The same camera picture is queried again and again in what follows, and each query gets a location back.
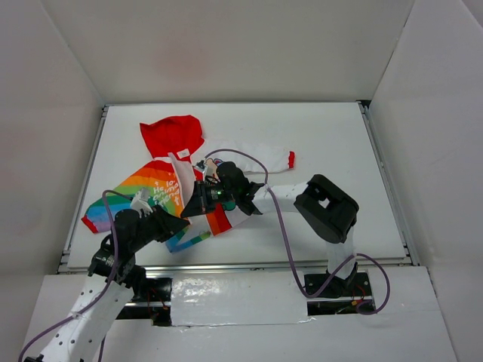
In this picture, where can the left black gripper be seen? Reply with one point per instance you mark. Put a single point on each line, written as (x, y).
(158, 219)

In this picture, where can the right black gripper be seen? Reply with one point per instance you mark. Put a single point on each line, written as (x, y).
(203, 197)

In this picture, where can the rainbow hooded kids jacket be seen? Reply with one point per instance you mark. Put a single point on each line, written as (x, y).
(176, 144)

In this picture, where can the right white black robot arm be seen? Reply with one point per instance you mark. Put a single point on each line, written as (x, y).
(326, 209)

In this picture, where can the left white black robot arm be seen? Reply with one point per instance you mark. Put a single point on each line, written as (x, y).
(113, 280)

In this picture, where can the white foil-taped cover panel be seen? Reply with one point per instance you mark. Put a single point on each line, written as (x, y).
(240, 298)

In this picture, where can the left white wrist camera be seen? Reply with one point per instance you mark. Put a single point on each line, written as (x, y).
(140, 203)

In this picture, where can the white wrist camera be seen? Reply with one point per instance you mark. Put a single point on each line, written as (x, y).
(140, 203)
(205, 170)

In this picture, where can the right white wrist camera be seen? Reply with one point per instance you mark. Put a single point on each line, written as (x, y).
(205, 170)

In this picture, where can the aluminium table frame rail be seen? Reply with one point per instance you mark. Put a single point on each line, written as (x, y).
(333, 139)

